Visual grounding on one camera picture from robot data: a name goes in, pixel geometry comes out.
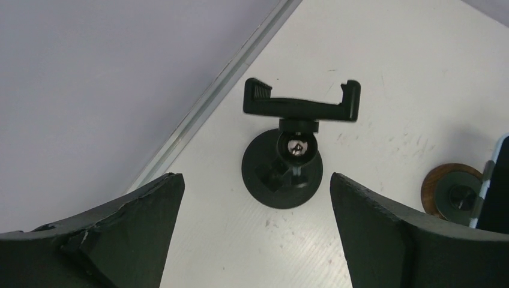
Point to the brown-base phone holder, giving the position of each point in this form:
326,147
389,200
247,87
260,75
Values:
449,192

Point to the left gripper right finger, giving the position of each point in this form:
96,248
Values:
388,244

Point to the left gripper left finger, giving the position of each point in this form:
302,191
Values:
122,243

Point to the blue-cased phone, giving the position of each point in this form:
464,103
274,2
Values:
491,206

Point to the black round-base stand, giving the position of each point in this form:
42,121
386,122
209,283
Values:
282,168

